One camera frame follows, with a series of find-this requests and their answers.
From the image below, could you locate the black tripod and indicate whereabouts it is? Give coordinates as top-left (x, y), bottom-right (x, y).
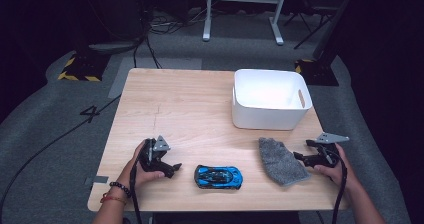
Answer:
top-left (283, 2), bottom-right (338, 50)

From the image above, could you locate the red string bracelet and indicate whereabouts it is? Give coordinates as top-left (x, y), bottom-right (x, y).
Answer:
top-left (99, 192), bottom-right (129, 206)

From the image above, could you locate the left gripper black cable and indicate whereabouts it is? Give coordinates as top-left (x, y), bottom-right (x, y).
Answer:
top-left (129, 156), bottom-right (144, 224)

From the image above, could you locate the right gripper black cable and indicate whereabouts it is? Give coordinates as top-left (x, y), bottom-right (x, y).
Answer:
top-left (331, 149), bottom-right (349, 224)

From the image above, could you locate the person's right hand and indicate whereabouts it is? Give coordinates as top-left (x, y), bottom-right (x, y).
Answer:
top-left (313, 143), bottom-right (360, 190)

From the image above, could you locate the grey metal post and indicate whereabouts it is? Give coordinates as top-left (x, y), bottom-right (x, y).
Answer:
top-left (311, 0), bottom-right (360, 62)

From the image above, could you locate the bundle of floor cables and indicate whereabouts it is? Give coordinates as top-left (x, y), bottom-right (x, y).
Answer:
top-left (145, 8), bottom-right (209, 36)

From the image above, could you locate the black bead bracelet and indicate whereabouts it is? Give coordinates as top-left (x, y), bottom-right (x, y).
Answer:
top-left (109, 180), bottom-right (133, 199)

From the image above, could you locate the white plastic bin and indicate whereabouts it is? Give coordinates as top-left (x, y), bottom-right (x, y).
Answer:
top-left (231, 68), bottom-right (314, 131)

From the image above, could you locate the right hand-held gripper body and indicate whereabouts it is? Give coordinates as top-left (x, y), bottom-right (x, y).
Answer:
top-left (305, 132), bottom-right (350, 168)

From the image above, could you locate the long black floor cable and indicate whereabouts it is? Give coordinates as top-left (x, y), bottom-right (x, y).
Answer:
top-left (0, 94), bottom-right (122, 218)

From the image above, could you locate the grey cloth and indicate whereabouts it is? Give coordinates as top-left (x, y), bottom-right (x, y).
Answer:
top-left (258, 136), bottom-right (312, 188)

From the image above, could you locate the black yellow striped base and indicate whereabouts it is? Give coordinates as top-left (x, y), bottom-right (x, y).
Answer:
top-left (294, 58), bottom-right (340, 87)
top-left (57, 51), bottom-right (111, 83)

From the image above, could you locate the grey tape strip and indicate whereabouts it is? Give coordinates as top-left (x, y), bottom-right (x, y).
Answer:
top-left (84, 175), bottom-right (110, 186)

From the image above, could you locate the blue toy car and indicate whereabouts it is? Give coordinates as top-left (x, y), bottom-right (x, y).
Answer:
top-left (193, 164), bottom-right (244, 191)

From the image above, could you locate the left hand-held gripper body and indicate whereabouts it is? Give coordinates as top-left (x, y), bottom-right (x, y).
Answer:
top-left (138, 135), bottom-right (174, 174)

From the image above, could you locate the person's left hand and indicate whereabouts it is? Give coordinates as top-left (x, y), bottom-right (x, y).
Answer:
top-left (118, 140), bottom-right (166, 194)

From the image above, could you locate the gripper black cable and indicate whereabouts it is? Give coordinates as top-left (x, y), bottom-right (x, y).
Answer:
top-left (331, 149), bottom-right (349, 224)
top-left (129, 156), bottom-right (144, 224)

